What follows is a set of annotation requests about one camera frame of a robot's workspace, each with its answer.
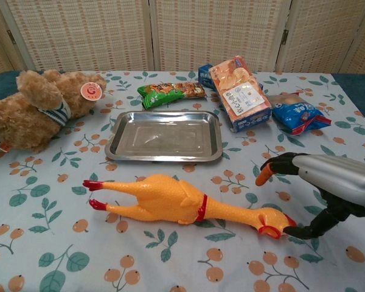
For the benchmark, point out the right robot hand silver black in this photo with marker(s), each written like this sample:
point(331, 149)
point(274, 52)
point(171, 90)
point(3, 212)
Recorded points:
point(331, 182)

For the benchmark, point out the yellow rubber chicken toy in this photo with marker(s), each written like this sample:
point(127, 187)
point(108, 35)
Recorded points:
point(158, 197)

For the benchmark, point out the rectangular stainless steel tray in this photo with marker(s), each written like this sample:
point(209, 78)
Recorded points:
point(164, 137)

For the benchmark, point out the blue snack bag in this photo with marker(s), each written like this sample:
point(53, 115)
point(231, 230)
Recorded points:
point(295, 114)

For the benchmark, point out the orange biscuit box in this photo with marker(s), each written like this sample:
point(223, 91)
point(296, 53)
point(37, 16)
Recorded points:
point(243, 94)

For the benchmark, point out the small blue carton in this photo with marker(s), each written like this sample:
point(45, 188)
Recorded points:
point(204, 77)

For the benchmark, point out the green snack bag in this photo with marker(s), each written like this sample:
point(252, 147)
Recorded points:
point(158, 95)

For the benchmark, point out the beige woven folding screen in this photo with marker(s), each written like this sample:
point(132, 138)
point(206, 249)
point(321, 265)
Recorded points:
point(79, 36)

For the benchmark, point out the brown teddy bear plush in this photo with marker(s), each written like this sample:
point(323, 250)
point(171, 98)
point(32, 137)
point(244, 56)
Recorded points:
point(24, 121)

